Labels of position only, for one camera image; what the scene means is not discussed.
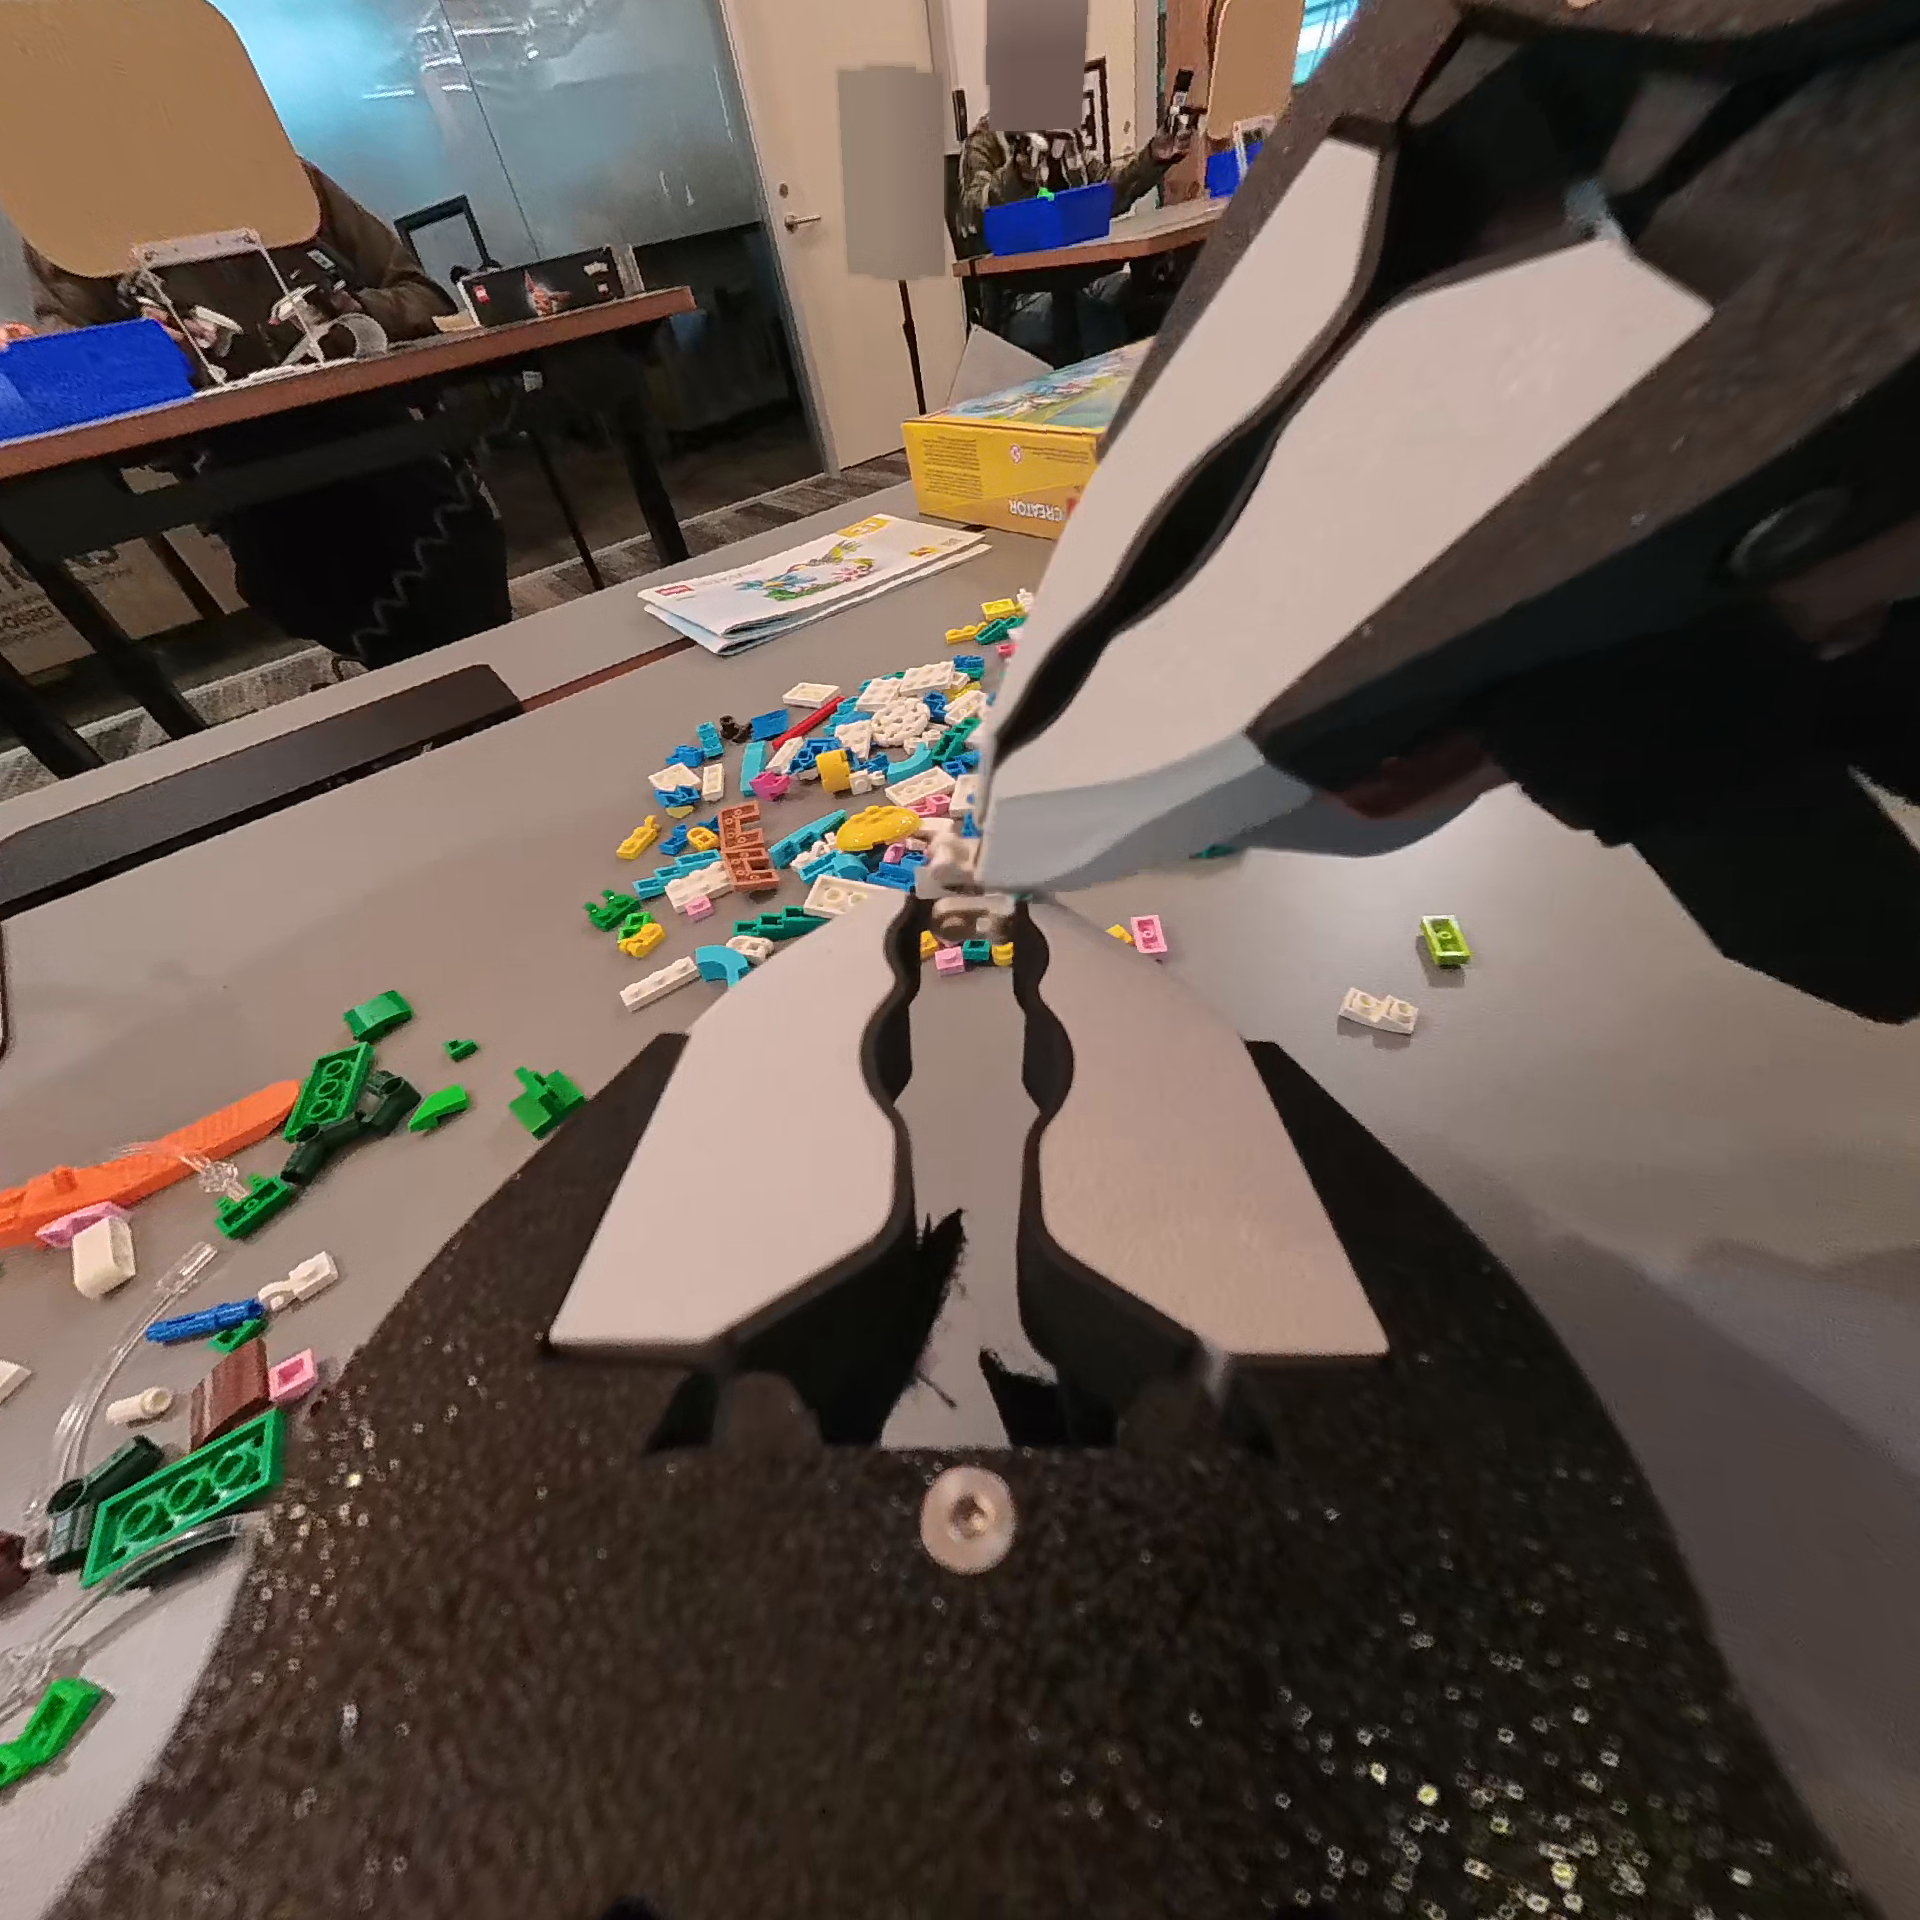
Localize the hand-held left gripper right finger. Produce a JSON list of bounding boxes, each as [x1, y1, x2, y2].
[[1012, 900, 1393, 1448]]

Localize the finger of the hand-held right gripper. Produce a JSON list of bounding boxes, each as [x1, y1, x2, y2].
[[983, 233, 1717, 894], [975, 128, 1393, 760]]

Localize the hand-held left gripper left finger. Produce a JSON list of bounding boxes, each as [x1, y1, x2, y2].
[[546, 896, 922, 1445]]

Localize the person's right forearm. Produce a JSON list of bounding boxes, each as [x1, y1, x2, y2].
[[1485, 660, 1920, 1024]]

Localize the yellow lego box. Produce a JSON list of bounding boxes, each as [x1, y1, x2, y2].
[[900, 342, 1156, 539]]

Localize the group of green lego pieces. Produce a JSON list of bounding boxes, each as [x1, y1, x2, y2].
[[0, 989, 588, 1787]]

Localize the lego instruction booklet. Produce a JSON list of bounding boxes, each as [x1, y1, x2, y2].
[[637, 515, 991, 659]]

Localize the pile of colourful lego pieces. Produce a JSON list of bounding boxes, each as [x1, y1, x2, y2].
[[586, 589, 1039, 1011]]

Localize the long orange lego piece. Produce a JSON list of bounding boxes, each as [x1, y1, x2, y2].
[[0, 1078, 302, 1251]]

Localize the black lego box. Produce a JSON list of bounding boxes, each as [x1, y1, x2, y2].
[[458, 248, 629, 325]]

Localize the wooden work table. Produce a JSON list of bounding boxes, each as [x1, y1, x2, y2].
[[951, 194, 1247, 361]]

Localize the grey tilted board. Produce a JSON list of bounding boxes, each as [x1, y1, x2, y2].
[[951, 322, 1052, 413]]

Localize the tan board on clear stand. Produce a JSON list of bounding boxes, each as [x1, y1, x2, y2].
[[1207, 0, 1308, 153]]

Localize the white door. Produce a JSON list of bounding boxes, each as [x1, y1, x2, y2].
[[723, 0, 975, 472]]

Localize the clear plastic tube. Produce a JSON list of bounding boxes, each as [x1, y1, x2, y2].
[[0, 1242, 242, 1713]]

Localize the brown work table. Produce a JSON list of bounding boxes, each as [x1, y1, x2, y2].
[[0, 289, 700, 782]]

